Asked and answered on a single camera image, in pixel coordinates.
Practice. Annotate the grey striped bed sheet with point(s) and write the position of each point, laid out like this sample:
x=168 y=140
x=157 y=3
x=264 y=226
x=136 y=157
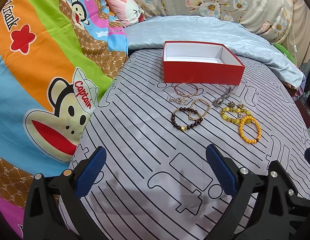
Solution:
x=156 y=183

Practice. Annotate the silver dangle earrings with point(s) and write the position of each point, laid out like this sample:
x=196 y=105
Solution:
x=179 y=100

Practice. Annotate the colourful monkey cartoon blanket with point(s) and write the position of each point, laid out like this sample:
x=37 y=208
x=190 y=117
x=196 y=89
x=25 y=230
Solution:
x=57 y=59

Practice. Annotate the red cardboard box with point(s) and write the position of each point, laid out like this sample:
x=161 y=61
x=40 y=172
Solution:
x=200 y=62

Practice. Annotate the pink cartoon pillow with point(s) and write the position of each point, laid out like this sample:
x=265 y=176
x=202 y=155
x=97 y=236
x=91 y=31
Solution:
x=127 y=11

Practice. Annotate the light blue quilt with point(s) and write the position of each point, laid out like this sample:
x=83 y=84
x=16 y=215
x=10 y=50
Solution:
x=152 y=33

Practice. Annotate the silver wristwatch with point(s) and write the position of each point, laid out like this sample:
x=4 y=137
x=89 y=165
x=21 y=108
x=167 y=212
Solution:
x=217 y=102

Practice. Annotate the beige curtain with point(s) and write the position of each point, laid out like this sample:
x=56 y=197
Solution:
x=297 y=41

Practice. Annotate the bronze flower earring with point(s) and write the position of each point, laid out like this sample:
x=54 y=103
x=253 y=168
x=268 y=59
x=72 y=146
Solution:
x=231 y=104
x=241 y=106

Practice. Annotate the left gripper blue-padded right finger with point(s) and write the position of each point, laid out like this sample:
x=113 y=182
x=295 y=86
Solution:
x=240 y=184

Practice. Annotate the rose gold bangle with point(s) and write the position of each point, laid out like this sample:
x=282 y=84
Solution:
x=186 y=89

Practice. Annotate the green plastic object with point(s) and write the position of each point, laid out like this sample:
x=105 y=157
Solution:
x=283 y=50

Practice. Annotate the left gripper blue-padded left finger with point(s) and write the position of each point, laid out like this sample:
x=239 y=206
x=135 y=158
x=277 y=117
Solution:
x=54 y=209

